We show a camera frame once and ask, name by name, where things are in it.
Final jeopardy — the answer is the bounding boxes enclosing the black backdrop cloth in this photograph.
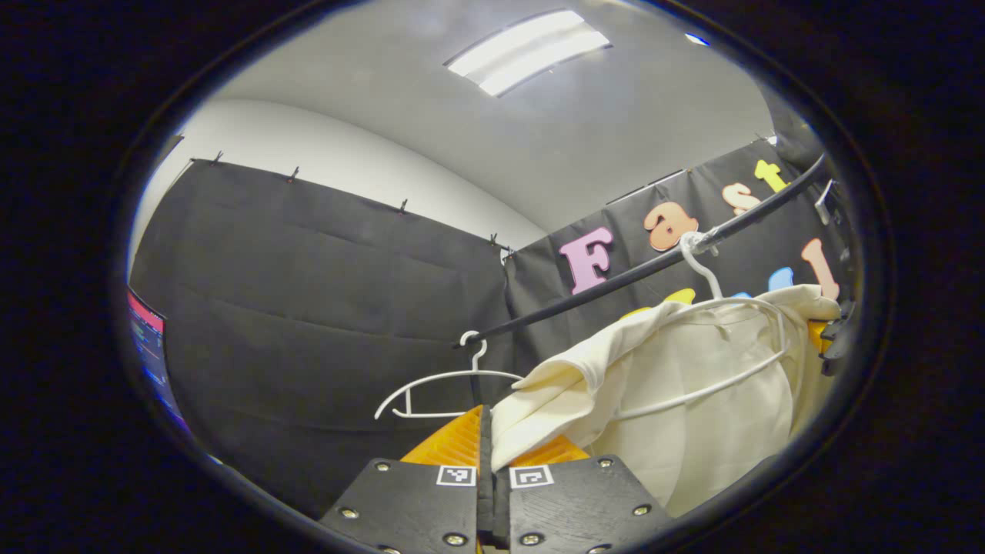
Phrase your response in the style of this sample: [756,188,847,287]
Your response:
[131,138,855,516]

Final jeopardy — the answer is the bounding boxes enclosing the black clothes rack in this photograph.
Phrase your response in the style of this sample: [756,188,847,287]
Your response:
[454,154,836,409]

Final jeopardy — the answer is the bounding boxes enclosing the white plastic clothes hanger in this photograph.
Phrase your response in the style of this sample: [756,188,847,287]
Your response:
[375,331,526,421]
[612,231,793,420]

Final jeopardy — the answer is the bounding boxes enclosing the computer monitor screen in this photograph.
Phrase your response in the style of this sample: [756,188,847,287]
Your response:
[127,289,189,432]

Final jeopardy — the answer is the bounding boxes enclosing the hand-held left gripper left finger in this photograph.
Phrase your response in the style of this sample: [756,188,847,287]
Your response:
[319,405,493,554]

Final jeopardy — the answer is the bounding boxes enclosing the cream white shirt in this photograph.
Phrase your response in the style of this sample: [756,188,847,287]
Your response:
[490,285,842,518]

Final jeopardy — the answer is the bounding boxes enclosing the large ceiling light panel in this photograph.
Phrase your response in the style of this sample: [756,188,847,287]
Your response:
[445,9,613,98]

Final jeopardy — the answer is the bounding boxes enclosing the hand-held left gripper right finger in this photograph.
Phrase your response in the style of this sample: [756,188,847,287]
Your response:
[492,435,674,554]

